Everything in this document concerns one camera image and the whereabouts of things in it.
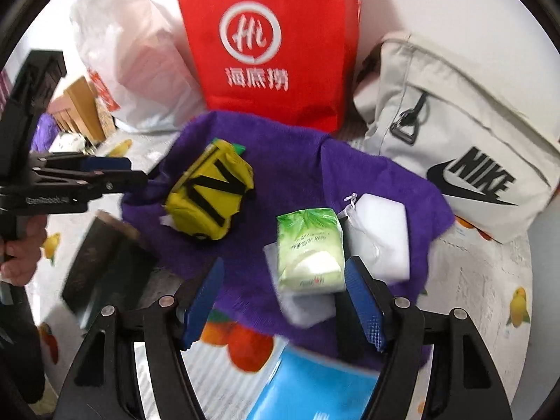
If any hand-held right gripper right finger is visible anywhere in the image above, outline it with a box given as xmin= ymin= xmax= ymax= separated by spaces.
xmin=335 ymin=256 xmax=512 ymax=420

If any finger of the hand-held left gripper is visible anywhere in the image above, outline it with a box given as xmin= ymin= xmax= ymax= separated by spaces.
xmin=94 ymin=170 xmax=150 ymax=196
xmin=81 ymin=156 xmax=133 ymax=173

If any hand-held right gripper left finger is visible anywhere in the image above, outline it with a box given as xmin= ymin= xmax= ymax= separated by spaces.
xmin=52 ymin=257 xmax=226 ymax=420

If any white sponge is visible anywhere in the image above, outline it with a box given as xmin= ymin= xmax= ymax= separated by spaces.
xmin=345 ymin=192 xmax=412 ymax=281

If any yellow pouch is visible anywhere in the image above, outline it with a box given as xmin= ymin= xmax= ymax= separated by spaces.
xmin=164 ymin=138 xmax=255 ymax=241

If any green white tissue pack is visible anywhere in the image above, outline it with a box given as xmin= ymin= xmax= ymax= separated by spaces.
xmin=275 ymin=208 xmax=347 ymax=294

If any green snack packet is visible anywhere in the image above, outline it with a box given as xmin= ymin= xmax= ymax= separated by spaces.
xmin=212 ymin=138 xmax=248 ymax=157

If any beige shoulder bag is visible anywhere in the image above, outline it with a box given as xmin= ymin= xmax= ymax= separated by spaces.
xmin=352 ymin=33 xmax=560 ymax=244

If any person's left forearm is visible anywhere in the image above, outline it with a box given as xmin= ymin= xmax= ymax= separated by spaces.
xmin=0 ymin=284 xmax=47 ymax=403

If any person's left hand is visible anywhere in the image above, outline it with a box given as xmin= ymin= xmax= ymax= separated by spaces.
xmin=0 ymin=223 xmax=47 ymax=287

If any purple cloth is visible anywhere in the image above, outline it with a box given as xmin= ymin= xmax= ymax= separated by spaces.
xmin=30 ymin=113 xmax=60 ymax=154

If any wooden cabinet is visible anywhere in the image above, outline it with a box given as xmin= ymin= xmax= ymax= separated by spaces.
xmin=46 ymin=76 xmax=117 ymax=145

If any white packet under tissue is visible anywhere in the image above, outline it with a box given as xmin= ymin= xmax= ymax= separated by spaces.
xmin=262 ymin=245 xmax=335 ymax=328

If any dark green box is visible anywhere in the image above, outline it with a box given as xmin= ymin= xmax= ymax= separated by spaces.
xmin=61 ymin=210 xmax=158 ymax=329

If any white plastic bag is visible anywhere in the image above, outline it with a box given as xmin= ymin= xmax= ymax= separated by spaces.
xmin=70 ymin=0 xmax=206 ymax=134

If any blue box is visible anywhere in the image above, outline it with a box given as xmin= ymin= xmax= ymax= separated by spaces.
xmin=245 ymin=343 xmax=381 ymax=420

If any fruit print bed sheet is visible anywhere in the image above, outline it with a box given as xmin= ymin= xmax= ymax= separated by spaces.
xmin=26 ymin=131 xmax=543 ymax=420

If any purple towel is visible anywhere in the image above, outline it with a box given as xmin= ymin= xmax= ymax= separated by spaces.
xmin=120 ymin=111 xmax=456 ymax=370

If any red paper bag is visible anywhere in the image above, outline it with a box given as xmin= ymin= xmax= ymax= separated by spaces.
xmin=173 ymin=0 xmax=365 ymax=134

